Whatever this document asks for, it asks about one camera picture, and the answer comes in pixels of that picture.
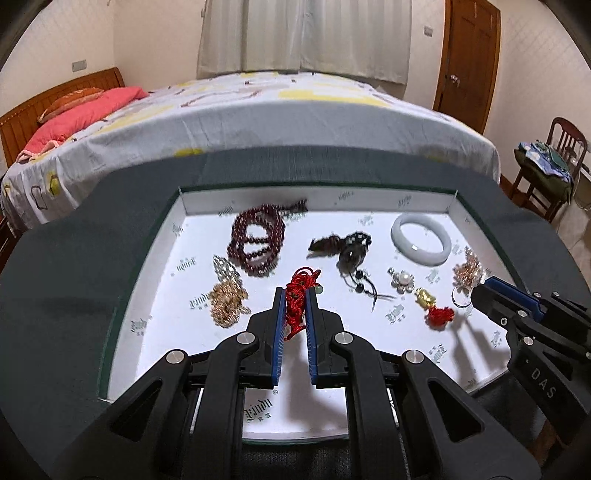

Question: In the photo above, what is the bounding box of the gold charm with red knot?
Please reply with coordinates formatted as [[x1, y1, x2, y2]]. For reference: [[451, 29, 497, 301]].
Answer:
[[413, 287, 455, 329]]

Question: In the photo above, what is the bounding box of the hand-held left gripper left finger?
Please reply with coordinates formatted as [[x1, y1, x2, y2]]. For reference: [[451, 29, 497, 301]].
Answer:
[[51, 286, 287, 480]]

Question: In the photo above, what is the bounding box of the brown wooden door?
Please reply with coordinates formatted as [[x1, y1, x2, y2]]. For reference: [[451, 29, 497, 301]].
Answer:
[[433, 0, 502, 136]]

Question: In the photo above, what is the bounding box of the black bead pendant brown tassel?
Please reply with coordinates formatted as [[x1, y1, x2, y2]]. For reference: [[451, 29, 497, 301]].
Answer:
[[308, 231, 398, 315]]

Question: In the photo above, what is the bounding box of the pearl flower brooch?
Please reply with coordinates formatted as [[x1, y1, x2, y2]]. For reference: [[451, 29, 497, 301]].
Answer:
[[387, 268, 414, 294]]

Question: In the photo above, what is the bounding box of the orange pillow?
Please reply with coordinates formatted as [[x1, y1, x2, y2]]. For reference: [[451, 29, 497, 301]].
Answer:
[[37, 88, 106, 124]]

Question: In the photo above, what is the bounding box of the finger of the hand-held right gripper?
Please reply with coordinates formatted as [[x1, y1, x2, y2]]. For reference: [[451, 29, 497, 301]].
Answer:
[[472, 284, 591, 417], [485, 276, 591, 370]]

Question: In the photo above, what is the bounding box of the white window curtain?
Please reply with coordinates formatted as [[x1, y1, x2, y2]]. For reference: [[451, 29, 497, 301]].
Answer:
[[196, 0, 413, 86]]

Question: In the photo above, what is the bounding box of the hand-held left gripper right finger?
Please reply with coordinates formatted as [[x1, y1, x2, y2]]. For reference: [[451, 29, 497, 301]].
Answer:
[[306, 291, 542, 480]]

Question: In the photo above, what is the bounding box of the pink pillow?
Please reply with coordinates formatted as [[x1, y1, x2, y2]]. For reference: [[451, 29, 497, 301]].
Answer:
[[16, 86, 149, 162]]

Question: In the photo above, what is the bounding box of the wooden headboard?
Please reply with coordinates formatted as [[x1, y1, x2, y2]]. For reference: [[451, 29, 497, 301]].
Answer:
[[0, 67, 126, 169]]

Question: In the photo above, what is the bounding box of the bed with patterned sheet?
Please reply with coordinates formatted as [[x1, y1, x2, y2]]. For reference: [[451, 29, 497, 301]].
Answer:
[[0, 71, 502, 232]]

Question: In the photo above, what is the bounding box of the pile of clothes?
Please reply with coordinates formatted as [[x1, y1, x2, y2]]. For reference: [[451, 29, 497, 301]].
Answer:
[[514, 141, 578, 204]]

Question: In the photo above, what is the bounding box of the green box tray white inside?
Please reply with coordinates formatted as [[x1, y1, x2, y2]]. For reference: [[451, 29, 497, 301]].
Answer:
[[97, 185, 546, 446]]

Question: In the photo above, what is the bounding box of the dark red bead bracelet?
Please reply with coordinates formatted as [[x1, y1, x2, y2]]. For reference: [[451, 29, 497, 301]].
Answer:
[[226, 198, 309, 278]]

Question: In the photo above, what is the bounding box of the white jade bangle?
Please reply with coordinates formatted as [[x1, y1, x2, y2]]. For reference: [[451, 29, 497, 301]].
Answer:
[[391, 213, 451, 265]]

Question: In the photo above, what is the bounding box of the dark wooden nightstand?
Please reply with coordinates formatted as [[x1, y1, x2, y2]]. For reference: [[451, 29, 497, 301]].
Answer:
[[0, 215, 19, 250]]

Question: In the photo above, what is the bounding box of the red tassel with gold charm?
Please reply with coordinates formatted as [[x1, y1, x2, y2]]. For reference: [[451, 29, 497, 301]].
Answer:
[[283, 267, 322, 342]]

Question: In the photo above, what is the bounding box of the wooden chair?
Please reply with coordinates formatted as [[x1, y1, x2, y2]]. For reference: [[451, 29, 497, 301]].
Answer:
[[510, 117, 589, 224]]

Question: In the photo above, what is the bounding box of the rose gold chain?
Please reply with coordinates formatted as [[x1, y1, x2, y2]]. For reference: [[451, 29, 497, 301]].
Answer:
[[451, 247, 486, 286]]

